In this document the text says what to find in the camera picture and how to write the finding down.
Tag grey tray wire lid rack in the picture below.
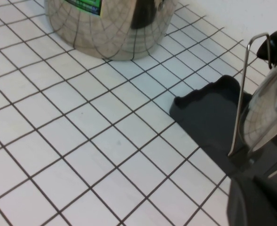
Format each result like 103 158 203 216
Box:
168 32 277 179

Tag stainless steel lid black knob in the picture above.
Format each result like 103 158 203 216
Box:
238 30 277 156

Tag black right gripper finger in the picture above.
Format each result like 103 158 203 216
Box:
227 175 277 226

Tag white black grid tablecloth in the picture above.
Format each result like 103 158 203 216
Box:
0 0 277 226

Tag stainless steel pot black handles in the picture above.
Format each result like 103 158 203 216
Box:
44 0 178 62

